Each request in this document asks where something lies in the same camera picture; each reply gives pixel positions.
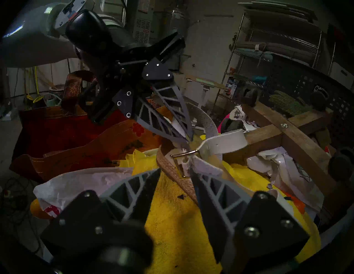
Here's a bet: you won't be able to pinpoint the red snowman sign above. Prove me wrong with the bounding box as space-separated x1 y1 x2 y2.
328 23 346 42

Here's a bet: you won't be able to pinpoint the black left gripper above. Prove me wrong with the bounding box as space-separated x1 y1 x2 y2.
88 32 194 144

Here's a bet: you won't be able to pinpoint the white printed plastic bag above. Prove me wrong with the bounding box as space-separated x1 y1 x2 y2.
230 105 324 213

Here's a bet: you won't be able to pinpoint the blue white product box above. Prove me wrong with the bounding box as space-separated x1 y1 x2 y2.
225 77 238 97

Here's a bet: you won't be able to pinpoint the yellow towel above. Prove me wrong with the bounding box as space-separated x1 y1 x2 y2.
119 149 322 274

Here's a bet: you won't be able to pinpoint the grey water heater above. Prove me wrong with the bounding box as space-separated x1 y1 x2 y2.
163 8 191 39

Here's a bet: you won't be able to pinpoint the white panel door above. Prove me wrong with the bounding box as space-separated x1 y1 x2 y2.
184 14 235 80

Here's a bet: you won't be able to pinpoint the black floor cable tangle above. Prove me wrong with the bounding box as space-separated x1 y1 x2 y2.
0 177 36 249

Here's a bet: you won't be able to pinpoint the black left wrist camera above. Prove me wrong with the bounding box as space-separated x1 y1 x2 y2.
66 10 114 56

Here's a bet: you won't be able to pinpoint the pale teal seat cushion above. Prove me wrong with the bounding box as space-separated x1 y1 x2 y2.
235 48 273 61

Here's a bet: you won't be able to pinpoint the chrome wire shelf rack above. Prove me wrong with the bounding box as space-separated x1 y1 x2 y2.
213 11 322 114
313 25 354 91

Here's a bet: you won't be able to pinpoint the grey furnace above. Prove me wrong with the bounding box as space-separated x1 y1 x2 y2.
133 0 154 44

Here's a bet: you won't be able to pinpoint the orange scissors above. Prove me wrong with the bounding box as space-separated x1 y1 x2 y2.
288 193 306 214

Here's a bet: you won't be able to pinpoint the white strap wedge sandal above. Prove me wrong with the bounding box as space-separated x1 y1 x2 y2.
156 102 293 221

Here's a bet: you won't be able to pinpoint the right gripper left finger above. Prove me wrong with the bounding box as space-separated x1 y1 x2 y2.
41 168 161 257

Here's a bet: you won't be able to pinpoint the black mesh basket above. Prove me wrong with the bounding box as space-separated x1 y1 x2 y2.
260 55 354 147

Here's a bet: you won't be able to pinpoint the white storage bin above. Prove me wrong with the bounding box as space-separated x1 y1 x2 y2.
329 62 354 89

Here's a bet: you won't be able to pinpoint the red orange tote bag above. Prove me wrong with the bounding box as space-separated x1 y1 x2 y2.
10 70 177 183

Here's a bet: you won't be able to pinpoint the green watering can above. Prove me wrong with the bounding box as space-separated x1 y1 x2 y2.
43 93 63 107

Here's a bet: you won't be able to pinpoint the green knit glove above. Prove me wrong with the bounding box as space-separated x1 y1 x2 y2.
269 91 332 149

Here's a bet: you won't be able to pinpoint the white red plastic bag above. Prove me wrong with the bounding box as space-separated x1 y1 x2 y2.
33 167 134 218

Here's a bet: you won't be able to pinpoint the wood top rolling table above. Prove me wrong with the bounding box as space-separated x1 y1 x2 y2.
185 76 228 111

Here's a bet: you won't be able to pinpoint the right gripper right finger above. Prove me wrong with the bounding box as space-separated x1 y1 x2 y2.
191 168 309 270

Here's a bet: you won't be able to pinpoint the white flat boards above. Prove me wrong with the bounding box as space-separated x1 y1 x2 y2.
238 1 318 22

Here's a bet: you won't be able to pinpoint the olive seat cushion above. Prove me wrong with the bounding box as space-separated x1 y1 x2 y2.
236 41 316 62

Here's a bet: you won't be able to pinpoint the wooden cross caster dolly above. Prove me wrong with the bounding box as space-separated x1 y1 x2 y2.
224 88 354 199

